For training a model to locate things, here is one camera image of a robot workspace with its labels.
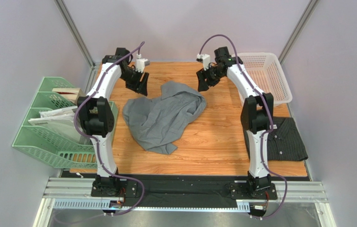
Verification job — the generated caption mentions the green plastic file rack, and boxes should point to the green plastic file rack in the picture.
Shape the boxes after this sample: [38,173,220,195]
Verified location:
[12,77,118,169]

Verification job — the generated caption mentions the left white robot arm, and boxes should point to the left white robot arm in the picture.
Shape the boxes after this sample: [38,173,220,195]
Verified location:
[75,47,150,193]

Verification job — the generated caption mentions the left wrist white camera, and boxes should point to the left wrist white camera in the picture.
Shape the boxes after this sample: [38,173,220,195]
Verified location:
[135,54,150,73]

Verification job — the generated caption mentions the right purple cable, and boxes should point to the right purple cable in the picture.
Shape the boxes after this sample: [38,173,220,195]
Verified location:
[199,34,288,220]

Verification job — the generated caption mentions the aluminium front frame rail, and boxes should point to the aluminium front frame rail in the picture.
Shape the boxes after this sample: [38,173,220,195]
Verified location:
[34,175,336,227]

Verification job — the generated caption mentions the dark striped folded shirt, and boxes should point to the dark striped folded shirt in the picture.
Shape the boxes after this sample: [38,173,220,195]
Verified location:
[243,116,309,162]

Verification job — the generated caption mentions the white plastic basket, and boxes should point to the white plastic basket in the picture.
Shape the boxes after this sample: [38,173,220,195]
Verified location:
[238,52,293,106]

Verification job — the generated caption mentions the grey long sleeve shirt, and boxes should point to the grey long sleeve shirt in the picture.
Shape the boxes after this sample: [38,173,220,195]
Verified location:
[122,81,207,155]

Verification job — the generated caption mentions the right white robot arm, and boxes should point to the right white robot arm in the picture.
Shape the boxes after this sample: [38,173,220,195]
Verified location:
[196,47,274,191]

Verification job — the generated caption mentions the purple cable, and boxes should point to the purple cable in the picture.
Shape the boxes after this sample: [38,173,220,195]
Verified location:
[73,41,146,217]
[199,34,288,220]

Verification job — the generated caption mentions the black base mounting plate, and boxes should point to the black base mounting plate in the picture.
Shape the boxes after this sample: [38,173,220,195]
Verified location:
[91,175,278,208]

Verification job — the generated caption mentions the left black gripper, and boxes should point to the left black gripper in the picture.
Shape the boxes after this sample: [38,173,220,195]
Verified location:
[121,68,150,96]

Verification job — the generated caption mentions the papers in file rack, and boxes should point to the papers in file rack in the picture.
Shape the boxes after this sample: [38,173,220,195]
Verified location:
[28,106,86,144]

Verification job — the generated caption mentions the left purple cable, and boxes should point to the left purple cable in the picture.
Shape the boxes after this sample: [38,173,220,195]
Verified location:
[73,41,146,217]

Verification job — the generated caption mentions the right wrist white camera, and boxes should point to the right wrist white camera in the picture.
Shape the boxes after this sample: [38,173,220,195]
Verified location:
[196,53,211,70]

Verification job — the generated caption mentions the wrist white camera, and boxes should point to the wrist white camera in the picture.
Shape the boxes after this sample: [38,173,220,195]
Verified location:
[196,53,211,70]
[135,54,150,73]

